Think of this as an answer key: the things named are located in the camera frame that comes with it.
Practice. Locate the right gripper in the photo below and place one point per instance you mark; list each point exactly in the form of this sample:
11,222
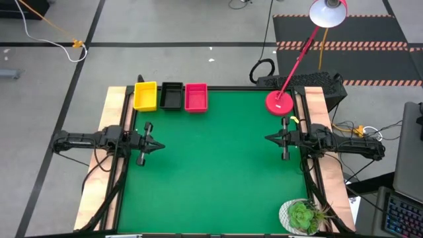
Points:
292,139

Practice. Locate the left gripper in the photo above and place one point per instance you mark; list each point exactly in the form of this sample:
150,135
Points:
142,142

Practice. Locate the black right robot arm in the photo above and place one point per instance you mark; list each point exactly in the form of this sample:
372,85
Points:
347,143

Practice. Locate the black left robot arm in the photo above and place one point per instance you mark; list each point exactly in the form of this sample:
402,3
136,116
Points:
82,142

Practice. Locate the yellow tape tag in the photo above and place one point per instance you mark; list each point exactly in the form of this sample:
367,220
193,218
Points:
294,119

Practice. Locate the red desk lamp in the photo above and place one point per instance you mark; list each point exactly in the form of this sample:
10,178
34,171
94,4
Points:
279,102

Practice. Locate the wooden side board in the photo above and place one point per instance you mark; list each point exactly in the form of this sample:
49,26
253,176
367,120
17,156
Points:
112,99
315,99

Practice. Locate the black textured equipment case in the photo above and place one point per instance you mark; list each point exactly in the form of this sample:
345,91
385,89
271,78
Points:
314,81

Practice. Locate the orange power plug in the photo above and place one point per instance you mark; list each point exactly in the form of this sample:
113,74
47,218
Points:
359,131

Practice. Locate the succulent in white pot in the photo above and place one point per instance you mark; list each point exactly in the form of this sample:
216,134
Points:
300,216

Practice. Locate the gray laptop with lit keyboard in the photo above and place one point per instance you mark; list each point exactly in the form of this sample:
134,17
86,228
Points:
409,148

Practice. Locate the black mat with striped edges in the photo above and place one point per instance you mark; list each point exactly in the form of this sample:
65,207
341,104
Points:
363,33

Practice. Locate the black floor box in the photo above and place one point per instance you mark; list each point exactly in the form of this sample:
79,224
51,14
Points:
6,10

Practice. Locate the gray floor bracket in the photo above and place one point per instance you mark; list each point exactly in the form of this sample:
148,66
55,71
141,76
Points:
10,74

